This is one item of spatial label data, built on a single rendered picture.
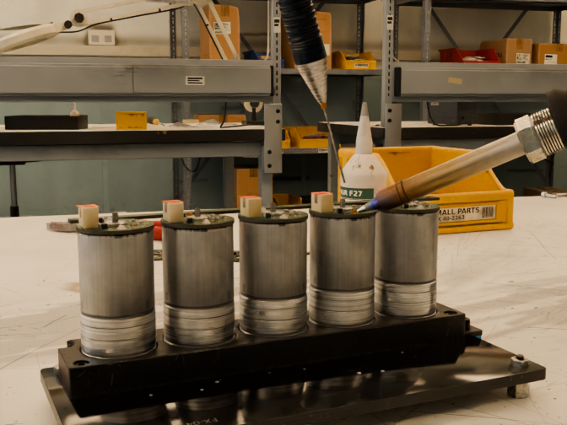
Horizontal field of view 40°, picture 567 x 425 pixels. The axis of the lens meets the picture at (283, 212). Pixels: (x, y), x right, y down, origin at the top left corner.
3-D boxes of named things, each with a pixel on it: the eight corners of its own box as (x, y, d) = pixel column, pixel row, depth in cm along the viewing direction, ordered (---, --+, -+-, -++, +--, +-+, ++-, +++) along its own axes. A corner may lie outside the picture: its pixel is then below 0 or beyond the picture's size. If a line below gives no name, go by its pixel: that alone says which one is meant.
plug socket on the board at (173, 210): (191, 222, 26) (191, 201, 26) (166, 223, 26) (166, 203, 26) (184, 218, 27) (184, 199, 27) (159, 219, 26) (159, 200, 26)
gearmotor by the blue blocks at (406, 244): (448, 336, 30) (452, 205, 29) (394, 344, 29) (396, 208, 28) (413, 320, 32) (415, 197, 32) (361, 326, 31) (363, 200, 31)
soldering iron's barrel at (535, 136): (383, 225, 27) (566, 151, 25) (365, 184, 27) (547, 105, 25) (392, 219, 28) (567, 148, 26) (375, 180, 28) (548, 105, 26)
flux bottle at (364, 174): (334, 236, 58) (335, 102, 57) (376, 234, 59) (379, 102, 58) (347, 244, 55) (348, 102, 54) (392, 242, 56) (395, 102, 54)
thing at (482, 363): (427, 340, 33) (428, 314, 33) (547, 399, 27) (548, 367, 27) (40, 399, 27) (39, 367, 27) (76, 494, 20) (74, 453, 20)
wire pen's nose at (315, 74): (300, 107, 27) (288, 65, 26) (324, 96, 27) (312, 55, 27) (321, 108, 26) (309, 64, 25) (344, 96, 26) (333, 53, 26)
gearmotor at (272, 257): (318, 356, 28) (319, 213, 27) (255, 365, 27) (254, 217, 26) (289, 336, 30) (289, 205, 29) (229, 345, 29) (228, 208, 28)
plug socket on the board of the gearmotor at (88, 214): (107, 227, 25) (106, 207, 25) (80, 228, 25) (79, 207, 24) (102, 223, 26) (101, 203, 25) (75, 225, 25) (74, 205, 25)
